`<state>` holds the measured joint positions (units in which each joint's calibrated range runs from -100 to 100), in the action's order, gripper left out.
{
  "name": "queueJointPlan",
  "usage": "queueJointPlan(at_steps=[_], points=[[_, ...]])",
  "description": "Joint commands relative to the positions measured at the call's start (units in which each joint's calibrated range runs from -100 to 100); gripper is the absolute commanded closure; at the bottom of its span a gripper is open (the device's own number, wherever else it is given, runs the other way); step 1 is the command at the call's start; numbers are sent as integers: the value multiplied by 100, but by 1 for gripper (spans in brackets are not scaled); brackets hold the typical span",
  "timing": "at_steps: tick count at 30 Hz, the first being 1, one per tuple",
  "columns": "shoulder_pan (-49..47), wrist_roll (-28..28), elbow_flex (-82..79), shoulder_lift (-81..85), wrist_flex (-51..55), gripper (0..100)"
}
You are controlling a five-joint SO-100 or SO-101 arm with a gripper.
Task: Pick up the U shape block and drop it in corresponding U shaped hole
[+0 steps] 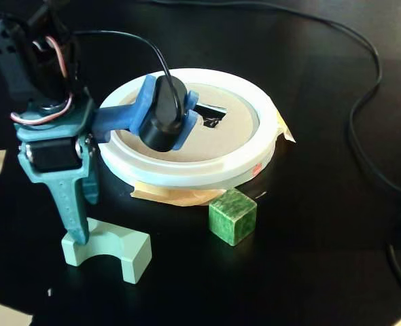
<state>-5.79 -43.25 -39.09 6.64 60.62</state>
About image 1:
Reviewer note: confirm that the teal gripper with servo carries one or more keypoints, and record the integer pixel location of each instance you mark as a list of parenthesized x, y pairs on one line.
[(52, 154)]

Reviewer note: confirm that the blue camera mount bracket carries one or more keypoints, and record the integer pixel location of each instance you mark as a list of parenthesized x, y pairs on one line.
[(119, 119)]

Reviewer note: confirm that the mint green U-shaped block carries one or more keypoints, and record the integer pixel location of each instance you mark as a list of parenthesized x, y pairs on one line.
[(119, 241)]

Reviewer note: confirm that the white round shape sorter lid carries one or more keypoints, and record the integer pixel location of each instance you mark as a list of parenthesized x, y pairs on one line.
[(187, 169)]

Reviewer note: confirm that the dark green wooden cube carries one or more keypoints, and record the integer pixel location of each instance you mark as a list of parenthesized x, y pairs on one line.
[(231, 217)]

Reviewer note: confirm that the beige masking tape strip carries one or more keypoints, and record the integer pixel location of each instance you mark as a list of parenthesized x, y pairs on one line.
[(287, 130), (173, 197)]

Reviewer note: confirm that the black round wrist camera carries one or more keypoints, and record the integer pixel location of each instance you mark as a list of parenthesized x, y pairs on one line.
[(159, 112)]

